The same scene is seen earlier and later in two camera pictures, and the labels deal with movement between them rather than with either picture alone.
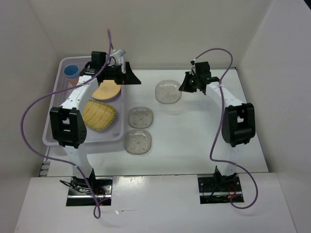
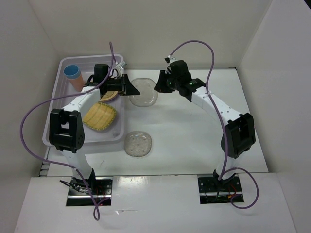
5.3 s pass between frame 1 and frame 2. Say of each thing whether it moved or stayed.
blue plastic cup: stayed
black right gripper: moved
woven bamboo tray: stayed
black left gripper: moved
